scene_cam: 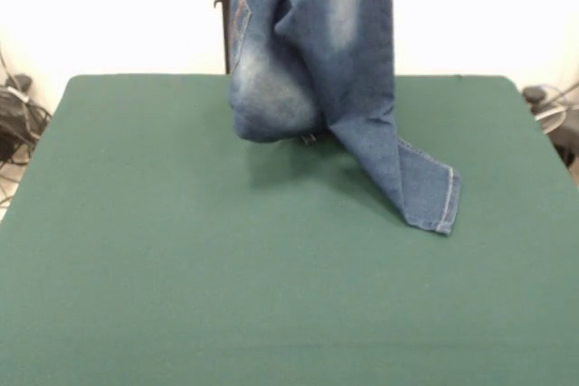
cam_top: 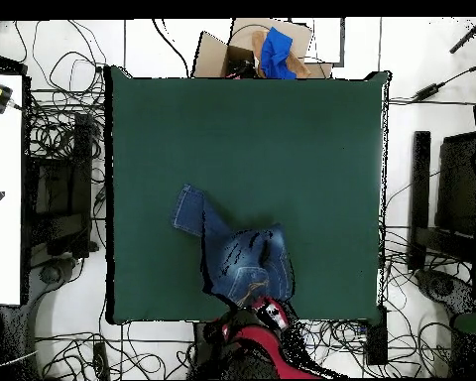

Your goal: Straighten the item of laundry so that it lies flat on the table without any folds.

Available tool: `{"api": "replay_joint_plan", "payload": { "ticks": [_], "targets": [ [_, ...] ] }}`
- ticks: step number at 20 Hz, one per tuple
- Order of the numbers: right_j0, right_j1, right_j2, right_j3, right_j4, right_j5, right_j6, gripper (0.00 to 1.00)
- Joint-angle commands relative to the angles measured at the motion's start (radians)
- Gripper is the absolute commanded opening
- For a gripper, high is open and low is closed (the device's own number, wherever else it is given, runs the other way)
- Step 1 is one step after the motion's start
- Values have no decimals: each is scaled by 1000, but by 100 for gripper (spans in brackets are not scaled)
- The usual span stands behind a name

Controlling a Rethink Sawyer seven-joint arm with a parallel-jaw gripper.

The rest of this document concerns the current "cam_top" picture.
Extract black power strip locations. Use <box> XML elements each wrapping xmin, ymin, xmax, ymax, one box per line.
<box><xmin>91</xmin><ymin>340</ymin><xmax>111</xmax><ymax>380</ymax></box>

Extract black cable bundle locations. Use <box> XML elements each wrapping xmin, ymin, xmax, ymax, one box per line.
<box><xmin>35</xmin><ymin>319</ymin><xmax>197</xmax><ymax>380</ymax></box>
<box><xmin>297</xmin><ymin>318</ymin><xmax>368</xmax><ymax>378</ymax></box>
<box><xmin>382</xmin><ymin>225</ymin><xmax>461</xmax><ymax>376</ymax></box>
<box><xmin>14</xmin><ymin>19</ymin><xmax>108</xmax><ymax>162</ymax></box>

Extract black rod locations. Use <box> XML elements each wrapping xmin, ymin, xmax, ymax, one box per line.
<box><xmin>448</xmin><ymin>17</ymin><xmax>476</xmax><ymax>55</ymax></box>

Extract dark green table cloth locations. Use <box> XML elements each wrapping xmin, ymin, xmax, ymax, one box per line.
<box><xmin>104</xmin><ymin>64</ymin><xmax>391</xmax><ymax>324</ymax></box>

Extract grey swivel chair base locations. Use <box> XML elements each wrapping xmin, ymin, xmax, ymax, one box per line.
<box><xmin>414</xmin><ymin>267</ymin><xmax>476</xmax><ymax>318</ymax></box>
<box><xmin>25</xmin><ymin>255</ymin><xmax>82</xmax><ymax>318</ymax></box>

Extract black rectangular box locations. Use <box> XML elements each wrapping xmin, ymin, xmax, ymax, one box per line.
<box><xmin>364</xmin><ymin>304</ymin><xmax>389</xmax><ymax>366</ymax></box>

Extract black power adapter cable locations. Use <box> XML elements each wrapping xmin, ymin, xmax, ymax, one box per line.
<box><xmin>388</xmin><ymin>59</ymin><xmax>476</xmax><ymax>106</ymax></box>

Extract blue denim jeans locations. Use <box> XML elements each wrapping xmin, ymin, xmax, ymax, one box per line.
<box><xmin>171</xmin><ymin>183</ymin><xmax>296</xmax><ymax>310</ymax></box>

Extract black upright bar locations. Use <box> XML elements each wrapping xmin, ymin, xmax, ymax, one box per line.
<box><xmin>407</xmin><ymin>130</ymin><xmax>432</xmax><ymax>272</ymax></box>

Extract black equipment stand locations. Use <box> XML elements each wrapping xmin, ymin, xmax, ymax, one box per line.
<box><xmin>26</xmin><ymin>112</ymin><xmax>98</xmax><ymax>259</ymax></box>

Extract brown cardboard box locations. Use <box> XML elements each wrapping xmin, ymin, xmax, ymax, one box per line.
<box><xmin>191</xmin><ymin>17</ymin><xmax>334</xmax><ymax>79</ymax></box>

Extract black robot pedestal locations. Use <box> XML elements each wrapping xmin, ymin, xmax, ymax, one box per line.
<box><xmin>192</xmin><ymin>321</ymin><xmax>231</xmax><ymax>380</ymax></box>

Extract black flat panel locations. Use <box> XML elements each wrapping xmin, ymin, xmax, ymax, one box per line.
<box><xmin>433</xmin><ymin>130</ymin><xmax>476</xmax><ymax>240</ymax></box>

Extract white side table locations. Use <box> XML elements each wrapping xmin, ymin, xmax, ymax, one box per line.
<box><xmin>0</xmin><ymin>73</ymin><xmax>24</xmax><ymax>306</ymax></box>

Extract bright blue cloth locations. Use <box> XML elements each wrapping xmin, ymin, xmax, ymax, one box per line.
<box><xmin>259</xmin><ymin>26</ymin><xmax>298</xmax><ymax>79</ymax></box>

